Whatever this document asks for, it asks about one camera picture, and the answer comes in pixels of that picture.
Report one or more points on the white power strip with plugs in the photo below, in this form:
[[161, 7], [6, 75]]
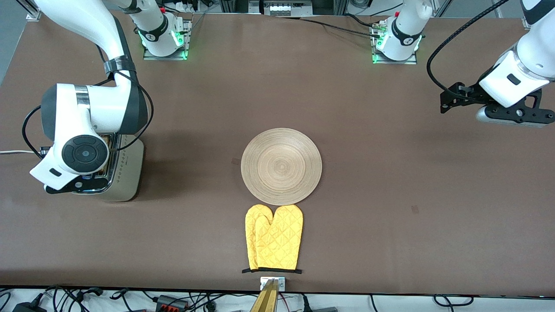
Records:
[[188, 6]]

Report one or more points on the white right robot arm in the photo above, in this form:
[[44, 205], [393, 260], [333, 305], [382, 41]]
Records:
[[104, 106]]

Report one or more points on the yellow quilted oven mitt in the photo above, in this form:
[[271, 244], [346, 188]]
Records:
[[282, 242], [250, 242]]

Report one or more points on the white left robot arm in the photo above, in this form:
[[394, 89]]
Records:
[[405, 34]]

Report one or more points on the black plug adapter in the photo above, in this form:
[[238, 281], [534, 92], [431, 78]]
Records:
[[28, 307]]

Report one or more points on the silver two-slot toaster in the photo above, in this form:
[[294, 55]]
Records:
[[130, 182]]

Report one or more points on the yellow wooden stick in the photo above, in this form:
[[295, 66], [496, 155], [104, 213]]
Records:
[[266, 301]]

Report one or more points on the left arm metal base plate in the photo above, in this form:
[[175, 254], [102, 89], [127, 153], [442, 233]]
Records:
[[394, 62]]

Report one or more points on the aluminium corner post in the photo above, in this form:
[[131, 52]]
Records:
[[30, 16], [527, 23]]

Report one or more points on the black tape strip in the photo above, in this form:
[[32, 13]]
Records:
[[247, 271]]

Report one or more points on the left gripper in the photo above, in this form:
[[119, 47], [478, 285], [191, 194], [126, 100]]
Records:
[[470, 96]]

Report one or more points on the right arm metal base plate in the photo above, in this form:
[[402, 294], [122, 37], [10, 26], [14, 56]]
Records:
[[164, 57]]

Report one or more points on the small metal bracket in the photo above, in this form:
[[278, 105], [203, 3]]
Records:
[[263, 284]]

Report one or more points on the black adapter with red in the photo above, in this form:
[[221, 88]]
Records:
[[171, 303]]

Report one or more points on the round wooden plate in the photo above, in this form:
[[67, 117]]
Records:
[[282, 167]]

